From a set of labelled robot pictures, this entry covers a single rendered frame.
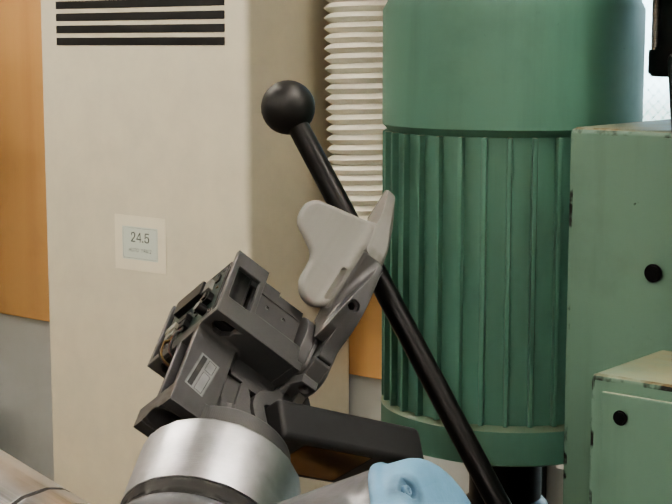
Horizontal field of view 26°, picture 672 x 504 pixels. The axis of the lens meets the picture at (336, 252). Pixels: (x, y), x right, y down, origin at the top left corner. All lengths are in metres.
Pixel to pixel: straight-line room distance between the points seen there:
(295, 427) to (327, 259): 0.11
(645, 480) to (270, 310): 0.24
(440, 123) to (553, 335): 0.15
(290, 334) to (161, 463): 0.14
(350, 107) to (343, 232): 1.57
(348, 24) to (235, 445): 1.73
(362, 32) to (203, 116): 0.31
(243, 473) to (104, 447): 2.05
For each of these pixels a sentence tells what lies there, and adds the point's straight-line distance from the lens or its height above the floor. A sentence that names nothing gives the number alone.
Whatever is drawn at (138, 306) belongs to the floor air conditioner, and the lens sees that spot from 2.66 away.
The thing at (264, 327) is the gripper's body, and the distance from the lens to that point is 0.83.
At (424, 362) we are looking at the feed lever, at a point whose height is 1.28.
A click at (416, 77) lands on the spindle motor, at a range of 0.94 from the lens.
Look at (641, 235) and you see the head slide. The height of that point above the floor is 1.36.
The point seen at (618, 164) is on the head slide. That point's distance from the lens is 0.89.
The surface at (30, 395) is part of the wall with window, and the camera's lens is 3.41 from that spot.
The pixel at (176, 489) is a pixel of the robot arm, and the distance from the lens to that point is 0.74.
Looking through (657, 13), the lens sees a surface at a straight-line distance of 0.93.
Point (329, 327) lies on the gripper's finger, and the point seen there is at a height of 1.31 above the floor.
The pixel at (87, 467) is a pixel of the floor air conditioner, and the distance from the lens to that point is 2.84.
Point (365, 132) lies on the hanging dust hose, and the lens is 2.43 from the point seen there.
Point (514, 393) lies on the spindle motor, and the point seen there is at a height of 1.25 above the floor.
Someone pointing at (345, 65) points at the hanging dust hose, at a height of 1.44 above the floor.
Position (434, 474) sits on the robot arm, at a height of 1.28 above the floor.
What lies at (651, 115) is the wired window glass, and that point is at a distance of 2.44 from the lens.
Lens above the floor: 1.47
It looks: 8 degrees down
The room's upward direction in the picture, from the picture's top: straight up
